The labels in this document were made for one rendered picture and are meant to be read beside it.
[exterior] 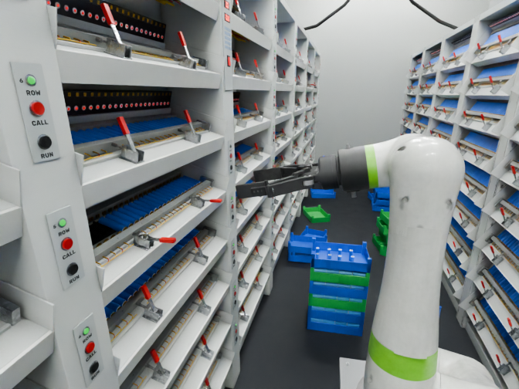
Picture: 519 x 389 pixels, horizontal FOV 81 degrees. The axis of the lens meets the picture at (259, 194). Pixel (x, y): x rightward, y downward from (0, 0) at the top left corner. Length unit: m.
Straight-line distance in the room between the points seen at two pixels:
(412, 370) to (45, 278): 0.59
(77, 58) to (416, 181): 0.54
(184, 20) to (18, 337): 0.91
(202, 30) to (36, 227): 0.78
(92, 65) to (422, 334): 0.69
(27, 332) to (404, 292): 0.58
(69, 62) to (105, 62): 0.07
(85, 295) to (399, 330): 0.53
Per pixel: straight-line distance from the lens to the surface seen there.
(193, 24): 1.10
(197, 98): 1.08
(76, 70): 0.56
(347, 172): 0.64
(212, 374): 1.46
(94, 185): 0.57
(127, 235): 0.73
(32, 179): 0.50
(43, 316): 0.57
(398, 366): 0.65
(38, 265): 0.52
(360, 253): 1.87
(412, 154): 0.52
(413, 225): 0.54
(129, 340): 0.80
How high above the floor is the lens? 1.27
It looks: 18 degrees down
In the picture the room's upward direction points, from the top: straight up
